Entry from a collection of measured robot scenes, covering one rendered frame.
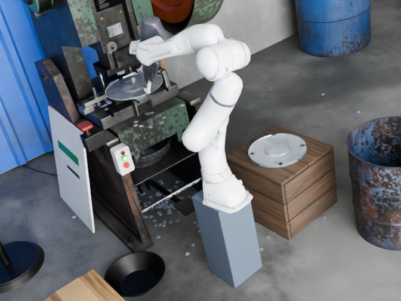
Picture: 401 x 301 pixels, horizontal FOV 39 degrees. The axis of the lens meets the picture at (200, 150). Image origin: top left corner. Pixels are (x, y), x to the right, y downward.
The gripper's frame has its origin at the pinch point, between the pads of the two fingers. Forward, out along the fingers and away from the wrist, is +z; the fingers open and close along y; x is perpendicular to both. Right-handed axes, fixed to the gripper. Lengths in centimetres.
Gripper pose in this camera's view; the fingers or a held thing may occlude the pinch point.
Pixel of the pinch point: (147, 86)
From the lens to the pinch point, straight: 264.9
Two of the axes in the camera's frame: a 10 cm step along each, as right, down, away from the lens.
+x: -6.9, -6.0, 4.1
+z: -1.1, 6.4, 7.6
